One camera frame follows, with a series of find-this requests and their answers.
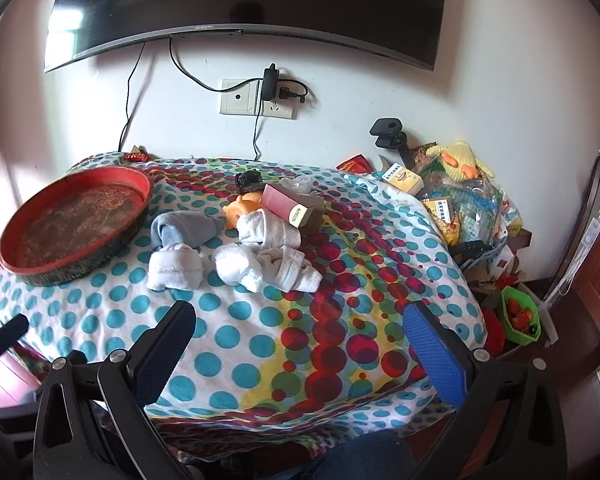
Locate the green plastic basket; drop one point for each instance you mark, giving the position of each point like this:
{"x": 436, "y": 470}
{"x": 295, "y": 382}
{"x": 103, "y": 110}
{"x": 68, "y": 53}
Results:
{"x": 510, "y": 300}

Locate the clear bag of toys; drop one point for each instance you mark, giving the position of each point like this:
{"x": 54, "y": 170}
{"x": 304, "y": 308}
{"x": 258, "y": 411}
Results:
{"x": 475, "y": 200}

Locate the person's jeans leg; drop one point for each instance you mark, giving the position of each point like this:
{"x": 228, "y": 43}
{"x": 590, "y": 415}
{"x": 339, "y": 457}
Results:
{"x": 350, "y": 460}

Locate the pile of red strawberries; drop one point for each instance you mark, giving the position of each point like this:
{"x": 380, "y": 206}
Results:
{"x": 522, "y": 317}

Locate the yellow medicine box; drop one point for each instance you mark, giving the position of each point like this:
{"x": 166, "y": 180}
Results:
{"x": 400, "y": 177}
{"x": 437, "y": 207}

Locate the pink cloth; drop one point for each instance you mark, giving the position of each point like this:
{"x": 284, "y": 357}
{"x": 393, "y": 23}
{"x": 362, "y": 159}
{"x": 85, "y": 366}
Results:
{"x": 10, "y": 380}

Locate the yellow knitted duck toy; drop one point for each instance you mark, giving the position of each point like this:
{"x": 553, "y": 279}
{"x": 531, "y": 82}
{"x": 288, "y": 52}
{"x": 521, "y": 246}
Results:
{"x": 462, "y": 157}

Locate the black clamp mount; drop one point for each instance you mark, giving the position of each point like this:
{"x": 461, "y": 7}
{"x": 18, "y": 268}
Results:
{"x": 386, "y": 127}

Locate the red snack packet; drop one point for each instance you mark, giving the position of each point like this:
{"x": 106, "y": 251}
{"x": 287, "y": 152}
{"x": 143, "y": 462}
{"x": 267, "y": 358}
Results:
{"x": 355, "y": 165}

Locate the black bag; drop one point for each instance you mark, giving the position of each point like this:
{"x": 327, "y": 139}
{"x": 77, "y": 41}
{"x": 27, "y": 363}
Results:
{"x": 247, "y": 181}

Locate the red round tray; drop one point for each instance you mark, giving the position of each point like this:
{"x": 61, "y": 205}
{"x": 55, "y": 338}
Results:
{"x": 70, "y": 220}

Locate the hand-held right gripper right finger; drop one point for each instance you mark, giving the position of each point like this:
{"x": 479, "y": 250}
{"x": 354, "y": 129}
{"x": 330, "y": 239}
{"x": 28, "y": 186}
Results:
{"x": 432, "y": 355}

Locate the black power adapter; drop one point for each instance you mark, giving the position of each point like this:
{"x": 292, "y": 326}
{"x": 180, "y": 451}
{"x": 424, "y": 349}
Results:
{"x": 270, "y": 85}

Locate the red candy wrapper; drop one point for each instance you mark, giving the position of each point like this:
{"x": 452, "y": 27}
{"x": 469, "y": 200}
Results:
{"x": 137, "y": 156}

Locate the grey sock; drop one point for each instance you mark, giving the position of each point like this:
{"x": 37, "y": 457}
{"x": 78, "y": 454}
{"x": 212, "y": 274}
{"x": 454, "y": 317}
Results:
{"x": 180, "y": 227}

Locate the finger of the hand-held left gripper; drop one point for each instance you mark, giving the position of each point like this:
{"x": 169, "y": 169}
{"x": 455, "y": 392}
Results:
{"x": 7, "y": 335}

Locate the white wall outlet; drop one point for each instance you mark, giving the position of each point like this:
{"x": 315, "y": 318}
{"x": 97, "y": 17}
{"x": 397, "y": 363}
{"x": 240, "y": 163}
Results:
{"x": 237, "y": 97}

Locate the black angled plug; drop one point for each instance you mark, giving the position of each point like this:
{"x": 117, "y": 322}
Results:
{"x": 286, "y": 94}

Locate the orange rubber toy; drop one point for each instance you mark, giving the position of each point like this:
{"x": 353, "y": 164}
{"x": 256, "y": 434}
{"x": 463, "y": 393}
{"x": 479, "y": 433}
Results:
{"x": 242, "y": 207}

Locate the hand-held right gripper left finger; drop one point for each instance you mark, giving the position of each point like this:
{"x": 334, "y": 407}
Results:
{"x": 162, "y": 355}

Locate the clear plastic bag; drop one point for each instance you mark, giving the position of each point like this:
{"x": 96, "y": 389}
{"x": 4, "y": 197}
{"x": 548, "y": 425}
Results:
{"x": 297, "y": 185}

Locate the polka dot blanket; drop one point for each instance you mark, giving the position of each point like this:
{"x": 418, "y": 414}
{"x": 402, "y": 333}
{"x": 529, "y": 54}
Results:
{"x": 300, "y": 350}

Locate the white ribbed sock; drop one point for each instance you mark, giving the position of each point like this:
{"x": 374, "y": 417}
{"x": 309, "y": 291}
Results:
{"x": 292, "y": 270}

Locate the dark red box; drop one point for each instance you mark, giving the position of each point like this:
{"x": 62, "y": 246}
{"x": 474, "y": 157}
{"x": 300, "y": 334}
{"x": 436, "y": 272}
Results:
{"x": 280, "y": 200}

